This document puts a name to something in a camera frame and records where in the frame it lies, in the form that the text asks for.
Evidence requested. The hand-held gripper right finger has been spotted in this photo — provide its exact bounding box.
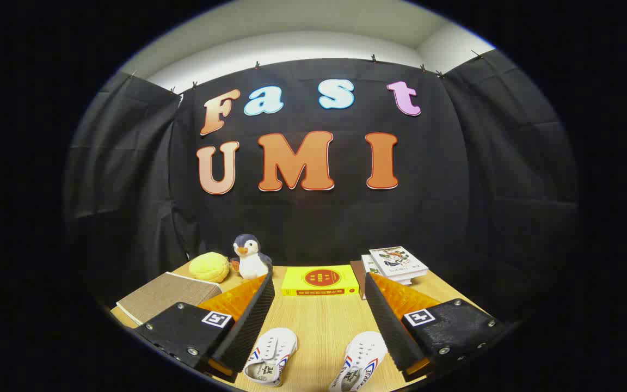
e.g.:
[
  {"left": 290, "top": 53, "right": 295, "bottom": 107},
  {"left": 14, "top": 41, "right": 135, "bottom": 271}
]
[{"left": 364, "top": 271, "right": 507, "bottom": 383}]

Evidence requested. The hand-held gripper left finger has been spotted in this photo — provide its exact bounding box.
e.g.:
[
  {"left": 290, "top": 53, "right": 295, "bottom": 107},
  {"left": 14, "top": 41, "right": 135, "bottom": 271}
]
[{"left": 133, "top": 264, "right": 276, "bottom": 382}]

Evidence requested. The white striped canvas shoe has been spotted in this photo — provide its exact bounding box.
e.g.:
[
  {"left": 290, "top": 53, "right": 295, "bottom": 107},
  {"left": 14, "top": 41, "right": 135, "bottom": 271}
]
[
  {"left": 329, "top": 331, "right": 388, "bottom": 392},
  {"left": 243, "top": 327, "right": 298, "bottom": 388}
]

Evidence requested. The brown woven storage box lid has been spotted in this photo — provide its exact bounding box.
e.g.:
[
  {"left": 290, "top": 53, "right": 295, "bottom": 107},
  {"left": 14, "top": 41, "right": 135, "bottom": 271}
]
[{"left": 116, "top": 272, "right": 223, "bottom": 326}]

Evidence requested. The white paperback book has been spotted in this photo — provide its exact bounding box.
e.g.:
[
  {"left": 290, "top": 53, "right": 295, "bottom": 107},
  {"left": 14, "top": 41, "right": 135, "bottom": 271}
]
[{"left": 361, "top": 254, "right": 413, "bottom": 287}]

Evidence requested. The penguin plush toy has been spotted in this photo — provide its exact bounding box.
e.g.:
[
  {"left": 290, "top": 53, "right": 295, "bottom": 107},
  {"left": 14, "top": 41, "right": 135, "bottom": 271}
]
[{"left": 232, "top": 234, "right": 273, "bottom": 280}]

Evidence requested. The white illustrated cover book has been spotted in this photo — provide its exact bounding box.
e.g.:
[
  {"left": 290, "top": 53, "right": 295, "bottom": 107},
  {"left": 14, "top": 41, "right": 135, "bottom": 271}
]
[{"left": 369, "top": 246, "right": 429, "bottom": 281}]

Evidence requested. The yellow round plush bun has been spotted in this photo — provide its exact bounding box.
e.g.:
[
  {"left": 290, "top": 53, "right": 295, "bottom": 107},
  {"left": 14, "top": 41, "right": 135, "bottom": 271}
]
[{"left": 188, "top": 252, "right": 231, "bottom": 284}]

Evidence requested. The yellow book with red circle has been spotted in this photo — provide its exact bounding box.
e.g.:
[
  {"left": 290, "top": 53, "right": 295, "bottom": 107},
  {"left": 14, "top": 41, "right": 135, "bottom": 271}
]
[{"left": 281, "top": 265, "right": 360, "bottom": 297}]

